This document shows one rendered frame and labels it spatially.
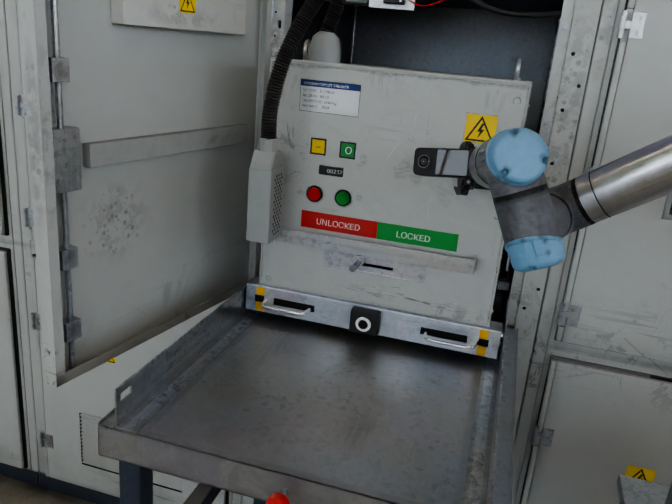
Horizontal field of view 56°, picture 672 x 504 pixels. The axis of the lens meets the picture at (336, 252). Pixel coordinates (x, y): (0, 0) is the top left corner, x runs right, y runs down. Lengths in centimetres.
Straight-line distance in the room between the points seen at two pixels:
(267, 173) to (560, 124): 61
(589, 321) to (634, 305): 10
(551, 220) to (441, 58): 136
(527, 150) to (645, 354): 77
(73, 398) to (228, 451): 112
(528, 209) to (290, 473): 49
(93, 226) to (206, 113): 36
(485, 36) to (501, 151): 135
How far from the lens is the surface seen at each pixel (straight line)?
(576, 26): 140
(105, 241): 121
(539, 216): 88
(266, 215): 120
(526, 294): 148
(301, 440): 102
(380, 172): 123
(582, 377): 154
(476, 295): 127
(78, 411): 207
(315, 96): 125
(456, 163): 103
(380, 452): 101
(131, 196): 123
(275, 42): 150
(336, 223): 128
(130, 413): 107
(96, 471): 216
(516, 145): 86
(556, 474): 167
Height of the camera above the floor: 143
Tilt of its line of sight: 18 degrees down
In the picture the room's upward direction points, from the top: 5 degrees clockwise
